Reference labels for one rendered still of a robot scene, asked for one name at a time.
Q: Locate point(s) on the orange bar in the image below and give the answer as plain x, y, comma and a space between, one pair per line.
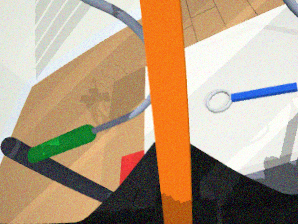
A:
165, 55

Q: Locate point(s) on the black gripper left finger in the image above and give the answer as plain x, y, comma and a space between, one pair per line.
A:
137, 200

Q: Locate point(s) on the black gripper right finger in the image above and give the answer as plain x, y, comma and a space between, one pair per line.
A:
221, 195

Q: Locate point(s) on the blue flat bar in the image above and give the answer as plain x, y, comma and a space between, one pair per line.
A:
253, 94

